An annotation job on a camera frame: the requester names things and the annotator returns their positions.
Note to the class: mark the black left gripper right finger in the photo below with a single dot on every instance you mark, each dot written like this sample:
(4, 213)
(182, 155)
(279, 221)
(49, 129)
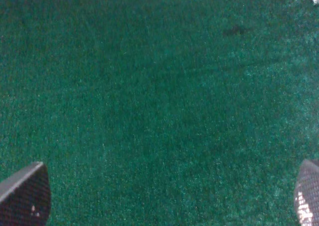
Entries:
(306, 193)

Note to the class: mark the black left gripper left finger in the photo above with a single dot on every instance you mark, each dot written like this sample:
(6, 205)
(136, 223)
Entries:
(25, 197)

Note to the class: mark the dark green felt mat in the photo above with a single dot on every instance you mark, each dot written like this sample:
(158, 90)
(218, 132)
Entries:
(161, 112)

